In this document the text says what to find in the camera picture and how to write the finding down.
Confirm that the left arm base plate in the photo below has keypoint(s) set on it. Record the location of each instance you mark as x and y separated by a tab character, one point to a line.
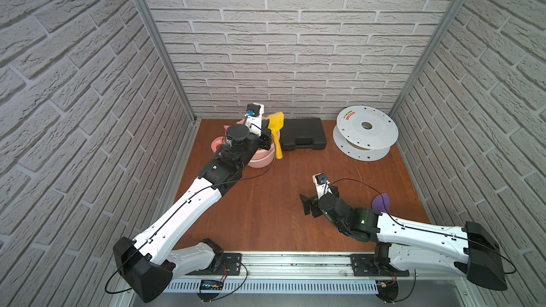
228	264

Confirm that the right controller board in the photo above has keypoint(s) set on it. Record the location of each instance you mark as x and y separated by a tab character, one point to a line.
387	291

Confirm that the aluminium front rail frame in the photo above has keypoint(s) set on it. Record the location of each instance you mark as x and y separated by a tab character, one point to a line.
307	273

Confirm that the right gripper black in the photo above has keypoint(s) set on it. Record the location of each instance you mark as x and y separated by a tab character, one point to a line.
313	202

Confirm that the purple trowel pink handle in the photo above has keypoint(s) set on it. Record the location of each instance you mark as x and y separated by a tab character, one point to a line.
381	202

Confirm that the black plastic tool case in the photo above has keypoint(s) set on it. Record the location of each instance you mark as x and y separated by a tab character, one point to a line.
304	133

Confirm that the pink plastic bucket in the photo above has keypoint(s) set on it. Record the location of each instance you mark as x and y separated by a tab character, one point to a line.
262	157

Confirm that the left controller board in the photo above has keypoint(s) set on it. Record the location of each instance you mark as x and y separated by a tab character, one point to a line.
211	285

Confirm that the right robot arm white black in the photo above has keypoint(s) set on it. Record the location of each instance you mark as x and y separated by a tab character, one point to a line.
403	245

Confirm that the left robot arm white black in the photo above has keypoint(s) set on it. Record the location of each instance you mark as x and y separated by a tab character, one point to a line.
148	262

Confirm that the pink watering can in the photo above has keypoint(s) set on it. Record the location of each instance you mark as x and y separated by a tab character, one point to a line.
222	142

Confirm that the white empty filament spool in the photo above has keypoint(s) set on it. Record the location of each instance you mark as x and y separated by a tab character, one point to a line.
365	133

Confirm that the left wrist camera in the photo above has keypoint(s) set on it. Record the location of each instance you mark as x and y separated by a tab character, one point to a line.
253	118

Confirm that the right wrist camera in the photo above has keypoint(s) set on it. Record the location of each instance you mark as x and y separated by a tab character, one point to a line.
321	183

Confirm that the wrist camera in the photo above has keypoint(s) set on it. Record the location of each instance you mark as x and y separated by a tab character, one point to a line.
253	118
321	183

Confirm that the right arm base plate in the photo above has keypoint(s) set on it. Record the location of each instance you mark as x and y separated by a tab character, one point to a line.
366	265

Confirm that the controller board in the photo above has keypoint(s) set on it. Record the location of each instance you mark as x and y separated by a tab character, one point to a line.
211	285
387	291

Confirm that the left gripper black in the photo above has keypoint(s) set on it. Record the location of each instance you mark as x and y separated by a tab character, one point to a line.
263	140

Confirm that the yellow plastic scoop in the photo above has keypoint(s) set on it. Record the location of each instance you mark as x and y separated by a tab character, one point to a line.
276	123

